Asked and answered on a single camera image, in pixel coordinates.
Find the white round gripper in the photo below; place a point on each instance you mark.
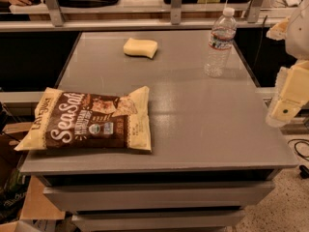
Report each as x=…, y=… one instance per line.
x=299, y=36

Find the clear plastic water bottle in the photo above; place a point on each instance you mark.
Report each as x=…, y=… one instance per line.
x=220, y=43

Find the brown sea salt chip bag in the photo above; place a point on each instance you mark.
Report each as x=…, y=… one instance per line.
x=78, y=120

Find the grey drawer cabinet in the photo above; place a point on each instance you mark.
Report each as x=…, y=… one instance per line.
x=212, y=152

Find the yellow sponge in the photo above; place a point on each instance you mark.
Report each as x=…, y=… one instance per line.
x=146, y=48

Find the cardboard box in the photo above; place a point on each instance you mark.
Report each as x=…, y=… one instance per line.
x=38, y=214

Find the metal shelf bracket middle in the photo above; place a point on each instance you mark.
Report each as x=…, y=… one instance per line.
x=176, y=12

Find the metal shelf bracket left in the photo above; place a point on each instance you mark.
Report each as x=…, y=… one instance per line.
x=54, y=12

